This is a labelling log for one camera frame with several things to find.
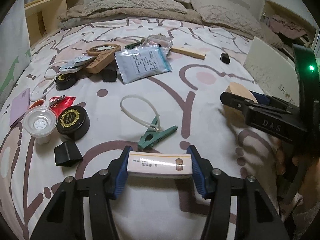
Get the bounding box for round wooden lid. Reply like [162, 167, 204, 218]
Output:
[223, 82, 257, 128]

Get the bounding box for white rectangular box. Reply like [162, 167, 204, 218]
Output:
[127, 151, 193, 179]

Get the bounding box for small black box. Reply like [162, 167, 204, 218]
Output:
[220, 53, 230, 64]

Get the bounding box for green plastic clip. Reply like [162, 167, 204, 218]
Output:
[137, 116, 178, 151]

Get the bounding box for white cord loop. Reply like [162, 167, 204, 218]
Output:
[120, 94, 161, 132]

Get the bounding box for black wedge cap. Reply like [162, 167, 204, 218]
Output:
[54, 140, 83, 167]

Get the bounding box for black round tin gold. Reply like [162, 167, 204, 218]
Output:
[56, 105, 90, 140]

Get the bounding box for white plastic cup filter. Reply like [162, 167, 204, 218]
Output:
[23, 106, 57, 145]

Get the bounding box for light blue foil pouch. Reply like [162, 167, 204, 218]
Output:
[114, 45, 172, 84]

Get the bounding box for right hand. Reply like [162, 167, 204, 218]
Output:
[276, 140, 319, 214]

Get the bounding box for white storage box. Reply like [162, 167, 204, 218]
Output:
[244, 37, 299, 106]

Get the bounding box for wooden stick block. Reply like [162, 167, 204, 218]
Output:
[171, 47, 206, 60]

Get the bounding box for pile of clothes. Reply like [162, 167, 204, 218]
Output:
[263, 14, 313, 47]

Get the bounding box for bunny print bedspread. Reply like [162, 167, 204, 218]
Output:
[1, 18, 277, 239]

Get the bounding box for clear plastic bag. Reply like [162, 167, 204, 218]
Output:
[142, 34, 174, 56]

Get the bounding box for large beige pillow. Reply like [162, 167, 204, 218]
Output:
[190, 0, 264, 38]

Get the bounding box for red foil packet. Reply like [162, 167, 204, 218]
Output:
[49, 96, 76, 117]

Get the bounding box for silver nail clipper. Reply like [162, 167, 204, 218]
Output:
[49, 95, 66, 105]

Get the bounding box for small black cube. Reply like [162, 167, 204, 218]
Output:
[102, 67, 117, 82]

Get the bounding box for orange white scissors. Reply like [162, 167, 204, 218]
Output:
[29, 99, 45, 109]

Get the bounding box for engraved wooden block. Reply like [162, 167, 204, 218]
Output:
[85, 52, 114, 74]

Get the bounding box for lilac card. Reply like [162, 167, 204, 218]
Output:
[9, 88, 30, 128]

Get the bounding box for folded beige blanket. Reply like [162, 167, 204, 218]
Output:
[58, 0, 284, 49]

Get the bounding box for white tote bag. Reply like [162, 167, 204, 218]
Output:
[0, 0, 31, 105]

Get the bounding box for wooden bedside shelf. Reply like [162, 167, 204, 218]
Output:
[24, 0, 84, 47]

